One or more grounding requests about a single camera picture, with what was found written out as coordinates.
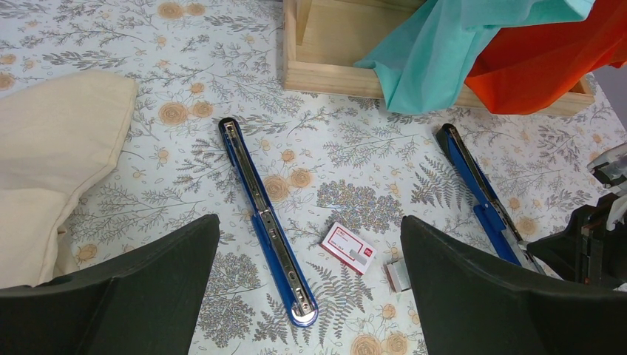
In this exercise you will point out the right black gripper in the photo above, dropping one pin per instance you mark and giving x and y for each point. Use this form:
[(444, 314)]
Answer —
[(587, 254)]

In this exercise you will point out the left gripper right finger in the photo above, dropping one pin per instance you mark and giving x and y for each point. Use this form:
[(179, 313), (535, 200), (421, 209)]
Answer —
[(471, 302)]

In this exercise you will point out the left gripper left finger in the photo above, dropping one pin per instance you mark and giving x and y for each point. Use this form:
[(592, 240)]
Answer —
[(145, 301)]

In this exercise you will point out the staples box tray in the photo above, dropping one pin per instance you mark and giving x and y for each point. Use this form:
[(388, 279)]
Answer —
[(397, 275)]

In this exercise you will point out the blue stapler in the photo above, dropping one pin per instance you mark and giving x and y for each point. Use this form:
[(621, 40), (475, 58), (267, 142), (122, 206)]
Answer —
[(295, 293), (492, 215)]

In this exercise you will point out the red white staples box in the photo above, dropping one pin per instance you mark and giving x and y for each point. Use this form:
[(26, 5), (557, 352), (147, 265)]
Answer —
[(349, 248)]

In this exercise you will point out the orange t-shirt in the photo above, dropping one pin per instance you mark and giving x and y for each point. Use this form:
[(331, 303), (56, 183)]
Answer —
[(526, 69)]

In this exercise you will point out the beige cloth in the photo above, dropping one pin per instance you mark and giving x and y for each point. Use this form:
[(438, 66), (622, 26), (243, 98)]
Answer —
[(58, 139)]

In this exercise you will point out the floral table mat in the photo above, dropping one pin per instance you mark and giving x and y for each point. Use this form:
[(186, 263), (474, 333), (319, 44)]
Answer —
[(323, 159)]

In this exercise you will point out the teal t-shirt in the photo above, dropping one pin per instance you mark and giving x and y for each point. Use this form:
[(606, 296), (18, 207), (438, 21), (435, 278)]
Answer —
[(421, 66)]

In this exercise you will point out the wooden clothes rack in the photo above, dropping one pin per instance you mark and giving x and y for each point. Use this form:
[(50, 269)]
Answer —
[(324, 39)]

